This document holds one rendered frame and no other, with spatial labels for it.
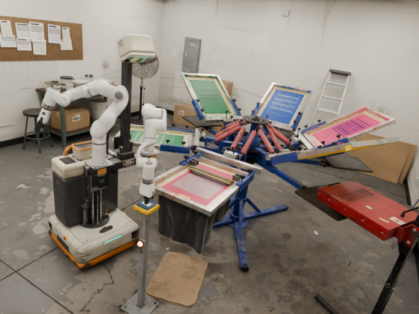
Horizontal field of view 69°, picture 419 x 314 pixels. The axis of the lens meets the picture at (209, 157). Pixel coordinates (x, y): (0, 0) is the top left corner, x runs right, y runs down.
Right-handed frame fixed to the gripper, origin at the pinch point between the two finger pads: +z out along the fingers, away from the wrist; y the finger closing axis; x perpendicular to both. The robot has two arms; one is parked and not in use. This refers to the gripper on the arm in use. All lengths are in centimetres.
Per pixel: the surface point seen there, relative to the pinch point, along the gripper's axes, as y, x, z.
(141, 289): 1, -2, 78
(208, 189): 21, 50, 3
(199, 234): 30.3, 26.8, 29.4
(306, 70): -14, 490, -66
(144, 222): 0.6, -1.9, 16.5
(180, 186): 2.6, 37.9, 3.0
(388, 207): 147, 93, -12
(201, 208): 33.4, 17.2, 0.1
